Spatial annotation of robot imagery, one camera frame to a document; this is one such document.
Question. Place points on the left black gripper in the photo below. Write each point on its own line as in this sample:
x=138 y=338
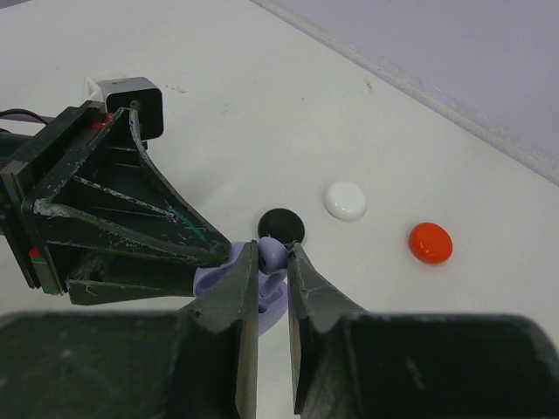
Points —
x=83 y=190

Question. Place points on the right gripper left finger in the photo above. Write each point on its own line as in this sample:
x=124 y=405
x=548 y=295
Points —
x=126 y=365

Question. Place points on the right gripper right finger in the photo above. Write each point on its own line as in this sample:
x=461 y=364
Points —
x=350 y=363

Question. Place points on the purple earbud charging case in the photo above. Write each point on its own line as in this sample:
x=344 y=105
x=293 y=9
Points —
x=230 y=293

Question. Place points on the white earbud charging case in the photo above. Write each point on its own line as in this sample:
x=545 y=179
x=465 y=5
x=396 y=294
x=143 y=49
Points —
x=345 y=201

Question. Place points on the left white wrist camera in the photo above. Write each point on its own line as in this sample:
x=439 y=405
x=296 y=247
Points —
x=138 y=93

